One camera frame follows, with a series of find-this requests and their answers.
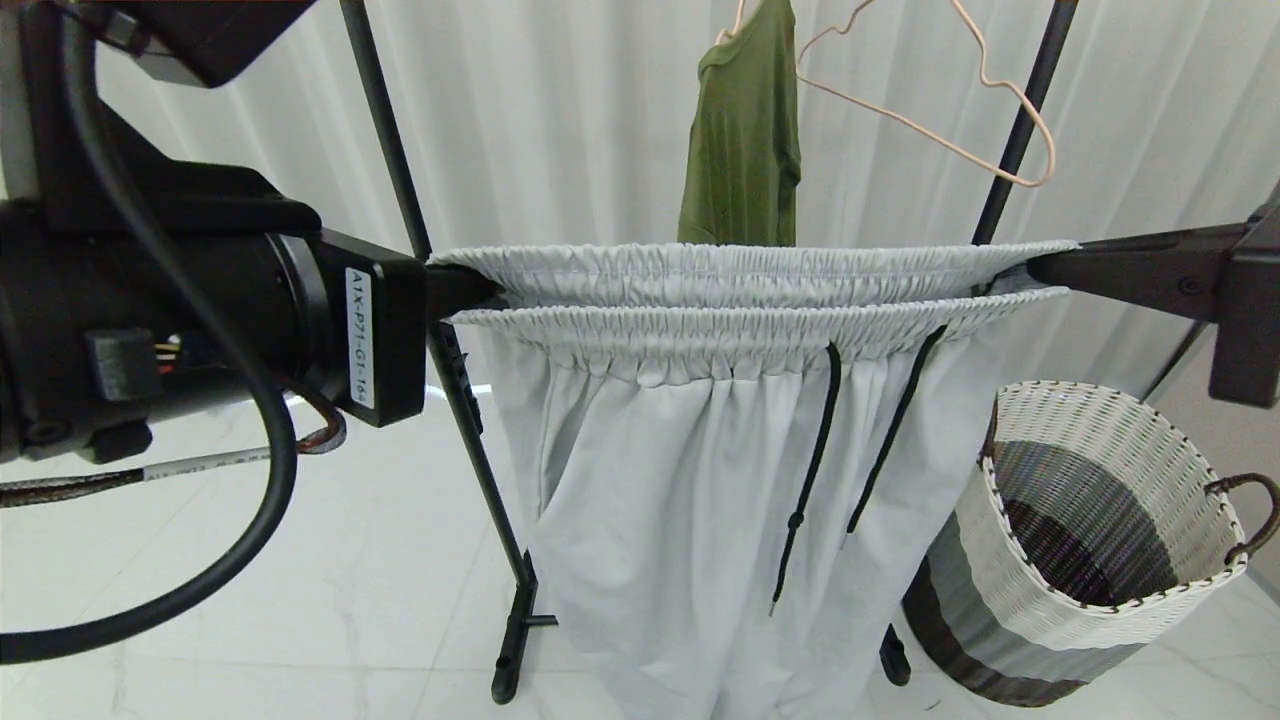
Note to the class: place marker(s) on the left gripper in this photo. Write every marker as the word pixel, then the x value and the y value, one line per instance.
pixel 200 320

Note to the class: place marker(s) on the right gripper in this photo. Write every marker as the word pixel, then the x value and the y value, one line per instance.
pixel 1250 320

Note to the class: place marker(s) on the pink clothes hanger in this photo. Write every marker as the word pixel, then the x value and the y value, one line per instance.
pixel 738 15
pixel 900 124

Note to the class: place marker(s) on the pale grey shorts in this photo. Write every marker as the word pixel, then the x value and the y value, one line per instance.
pixel 650 480

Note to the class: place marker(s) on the green long-sleeved shirt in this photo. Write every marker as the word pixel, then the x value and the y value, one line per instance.
pixel 740 150

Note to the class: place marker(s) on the white laundry basket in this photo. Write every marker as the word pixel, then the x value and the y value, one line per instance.
pixel 1100 450

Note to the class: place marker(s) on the black clothes rack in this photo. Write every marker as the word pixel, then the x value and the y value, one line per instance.
pixel 385 120

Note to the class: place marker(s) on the white curtain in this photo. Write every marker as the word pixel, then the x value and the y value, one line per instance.
pixel 550 120

